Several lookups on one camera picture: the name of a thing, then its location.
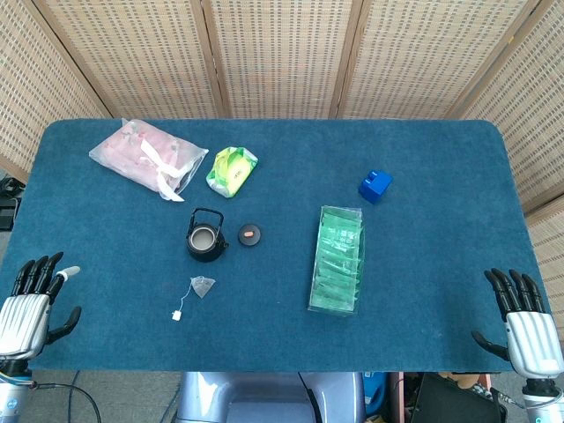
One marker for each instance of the woven rattan folding screen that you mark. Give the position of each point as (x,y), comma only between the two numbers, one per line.
(282,57)

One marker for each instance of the blue plastic container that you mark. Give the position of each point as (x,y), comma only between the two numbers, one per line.
(375,392)

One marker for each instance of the black equipment on floor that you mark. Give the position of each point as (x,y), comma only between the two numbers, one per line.
(8,207)

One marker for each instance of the clear box of green tea sachets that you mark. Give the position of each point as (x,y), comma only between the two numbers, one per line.
(337,264)

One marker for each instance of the clear bag with pink contents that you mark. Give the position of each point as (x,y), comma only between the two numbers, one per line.
(132,154)

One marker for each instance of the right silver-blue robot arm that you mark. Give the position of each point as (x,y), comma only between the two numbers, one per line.
(539,403)

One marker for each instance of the black cast iron teapot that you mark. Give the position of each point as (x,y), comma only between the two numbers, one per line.
(205,253)

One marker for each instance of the black case under table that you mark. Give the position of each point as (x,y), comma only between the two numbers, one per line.
(454,403)

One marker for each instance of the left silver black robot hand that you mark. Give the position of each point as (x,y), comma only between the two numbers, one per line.
(24,321)

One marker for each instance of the green yellow snack packet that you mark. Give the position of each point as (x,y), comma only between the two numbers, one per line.
(231,172)

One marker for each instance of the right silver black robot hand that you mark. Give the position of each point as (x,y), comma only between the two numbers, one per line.
(531,339)

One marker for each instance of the small blue box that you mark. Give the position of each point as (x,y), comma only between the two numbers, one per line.
(374,187)

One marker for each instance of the black teapot lid orange knob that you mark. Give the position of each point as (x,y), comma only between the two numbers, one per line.
(250,235)

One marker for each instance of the blue carpet table cover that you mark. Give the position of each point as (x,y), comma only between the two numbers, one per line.
(282,335)

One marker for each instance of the silver-blue robot torso base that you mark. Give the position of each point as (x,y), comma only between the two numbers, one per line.
(264,396)

